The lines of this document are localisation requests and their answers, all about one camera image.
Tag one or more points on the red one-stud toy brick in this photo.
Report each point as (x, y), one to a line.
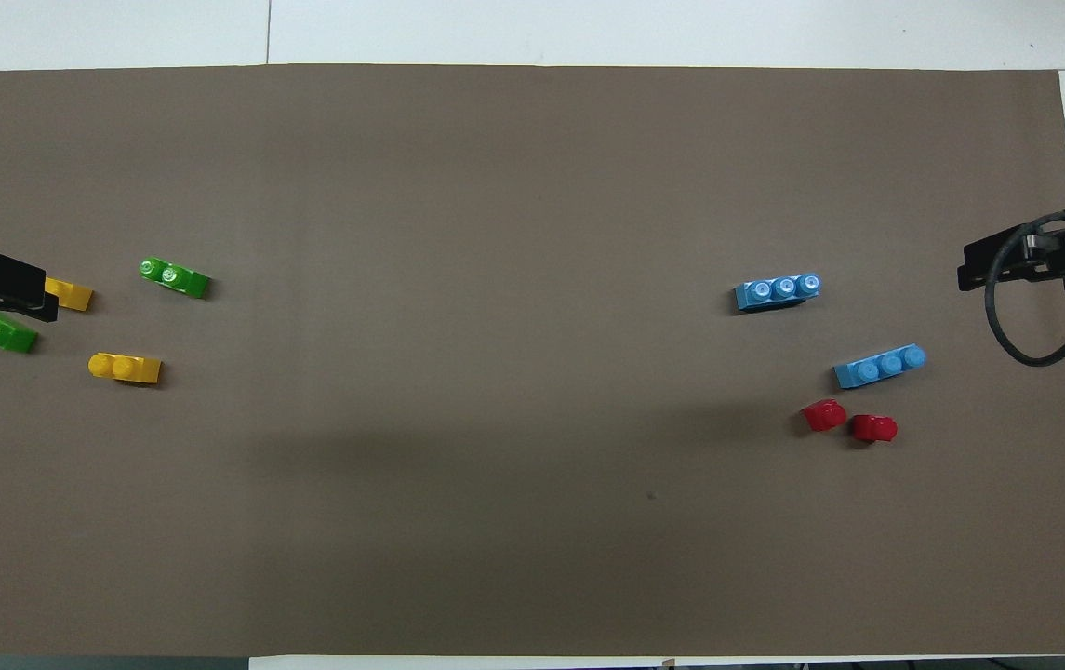
(824, 415)
(874, 428)

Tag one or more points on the yellow two-stud toy brick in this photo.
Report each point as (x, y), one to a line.
(73, 295)
(126, 368)

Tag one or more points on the blue three-stud toy brick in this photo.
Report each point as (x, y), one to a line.
(778, 292)
(880, 366)

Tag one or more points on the brown table mat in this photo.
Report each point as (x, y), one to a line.
(532, 186)

